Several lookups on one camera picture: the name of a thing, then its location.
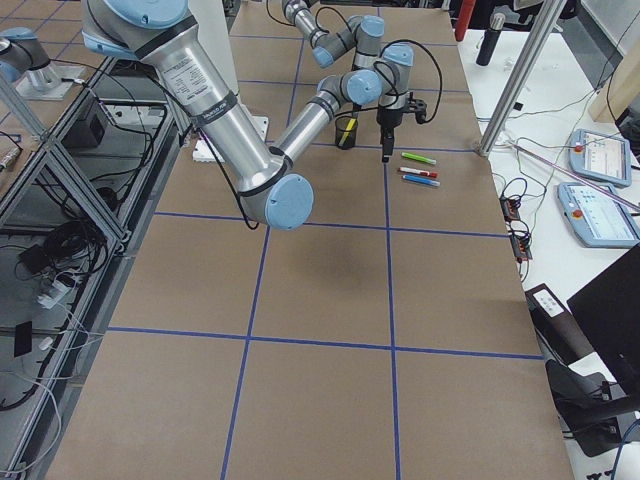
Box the teach pendant tablet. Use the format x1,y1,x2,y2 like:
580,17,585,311
556,182,639,248
568,129,632,188

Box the aluminium frame post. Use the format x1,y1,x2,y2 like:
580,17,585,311
476,0,565,157

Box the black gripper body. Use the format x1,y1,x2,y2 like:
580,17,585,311
376,106,404,132

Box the black phone on shelf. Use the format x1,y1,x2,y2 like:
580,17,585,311
14,321,33,358

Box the yellow marker pen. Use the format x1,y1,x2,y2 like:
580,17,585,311
338,117,358,148

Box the near teach pendant tablet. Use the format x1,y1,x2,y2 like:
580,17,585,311
556,182,639,248

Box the red marker pen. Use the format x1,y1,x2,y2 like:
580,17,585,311
397,167,439,179

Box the black mesh pen cup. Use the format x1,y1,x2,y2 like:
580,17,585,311
335,117,360,150

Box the long metal reacher rod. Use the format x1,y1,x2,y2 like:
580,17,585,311
509,142,639,213

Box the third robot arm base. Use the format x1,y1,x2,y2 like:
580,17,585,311
1,27,71,101

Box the black orange adapter board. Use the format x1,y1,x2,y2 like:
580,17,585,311
500,198,521,222
509,234,532,263

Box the black box on shelf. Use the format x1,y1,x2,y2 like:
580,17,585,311
62,97,114,150

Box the red cylinder bottle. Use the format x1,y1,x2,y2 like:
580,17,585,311
454,0,476,42

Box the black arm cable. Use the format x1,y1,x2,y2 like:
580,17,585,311
152,39,444,231

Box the aluminium extrusion side frame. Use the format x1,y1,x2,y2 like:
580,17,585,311
1,60,187,479

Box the white power strip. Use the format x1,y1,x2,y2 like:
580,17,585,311
37,280,73,310

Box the far teach pendant tablet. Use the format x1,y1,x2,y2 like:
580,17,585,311
568,129,632,188

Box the blue marker pen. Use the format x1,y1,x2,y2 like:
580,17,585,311
402,174,440,188

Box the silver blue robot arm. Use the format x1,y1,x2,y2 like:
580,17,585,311
82,1,414,230
282,1,385,70

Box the green marker pen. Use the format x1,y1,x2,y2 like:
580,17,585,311
401,152,437,165

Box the black monitor screen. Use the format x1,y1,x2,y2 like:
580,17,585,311
568,246,639,393

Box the black steel water bottle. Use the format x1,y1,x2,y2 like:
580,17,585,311
475,12,506,66

